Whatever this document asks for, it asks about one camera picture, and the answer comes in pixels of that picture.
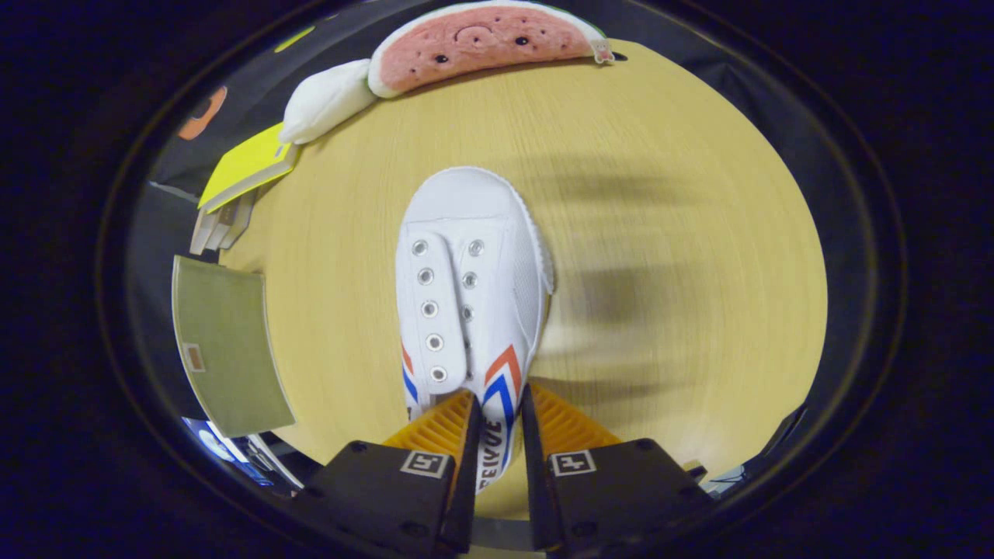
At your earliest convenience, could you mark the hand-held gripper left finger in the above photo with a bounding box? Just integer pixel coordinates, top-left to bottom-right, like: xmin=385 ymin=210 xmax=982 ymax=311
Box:
xmin=291 ymin=390 xmax=484 ymax=556

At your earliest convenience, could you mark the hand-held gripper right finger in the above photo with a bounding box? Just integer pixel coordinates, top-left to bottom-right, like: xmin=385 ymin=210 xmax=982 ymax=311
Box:
xmin=519 ymin=380 xmax=715 ymax=554

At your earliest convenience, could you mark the white shoe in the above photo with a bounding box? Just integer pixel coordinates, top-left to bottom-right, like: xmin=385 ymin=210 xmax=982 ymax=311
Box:
xmin=394 ymin=166 xmax=557 ymax=495

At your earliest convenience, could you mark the green fabric storage box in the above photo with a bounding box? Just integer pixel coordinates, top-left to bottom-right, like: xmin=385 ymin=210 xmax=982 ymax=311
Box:
xmin=171 ymin=255 xmax=297 ymax=439

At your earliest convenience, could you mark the computer monitor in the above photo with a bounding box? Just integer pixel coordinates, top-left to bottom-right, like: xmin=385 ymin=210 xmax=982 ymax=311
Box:
xmin=182 ymin=418 xmax=304 ymax=490

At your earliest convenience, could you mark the yellow book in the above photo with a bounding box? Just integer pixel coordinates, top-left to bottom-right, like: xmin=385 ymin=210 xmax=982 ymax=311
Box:
xmin=197 ymin=120 xmax=302 ymax=214

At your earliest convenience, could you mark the white plush toy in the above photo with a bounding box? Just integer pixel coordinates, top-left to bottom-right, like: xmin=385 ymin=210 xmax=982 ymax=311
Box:
xmin=280 ymin=58 xmax=379 ymax=146

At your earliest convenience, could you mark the watermelon slice plush toy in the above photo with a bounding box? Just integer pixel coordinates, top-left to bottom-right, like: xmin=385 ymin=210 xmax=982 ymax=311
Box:
xmin=367 ymin=0 xmax=616 ymax=99

